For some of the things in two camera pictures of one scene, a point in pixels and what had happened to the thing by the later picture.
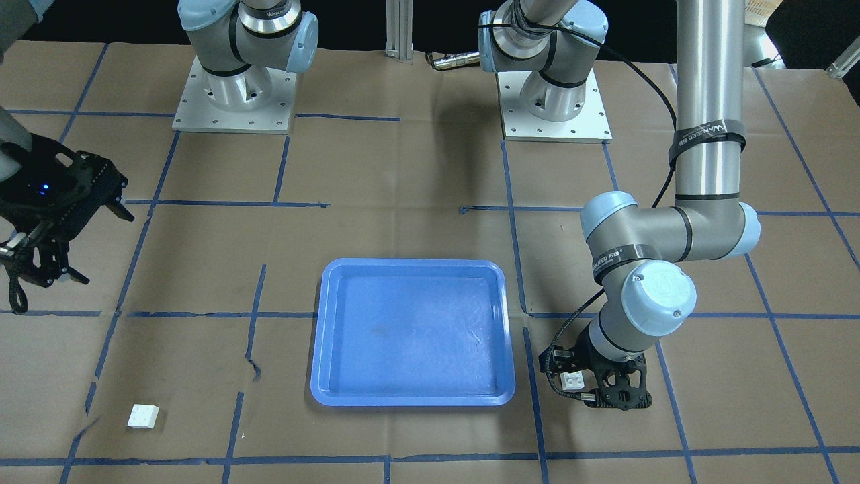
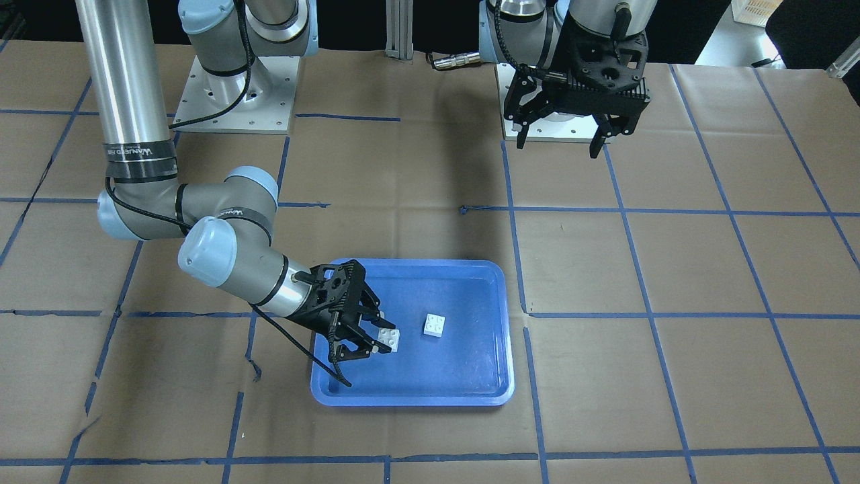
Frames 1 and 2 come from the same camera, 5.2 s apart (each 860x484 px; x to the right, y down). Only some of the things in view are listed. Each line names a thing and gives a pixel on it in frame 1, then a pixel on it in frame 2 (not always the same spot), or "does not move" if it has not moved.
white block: (572, 381) to (434, 325)
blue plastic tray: (402, 333) does not move
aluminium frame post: (399, 28) does not move
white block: (143, 416) to (390, 337)
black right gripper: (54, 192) to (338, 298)
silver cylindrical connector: (455, 60) does not move
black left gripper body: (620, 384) to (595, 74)
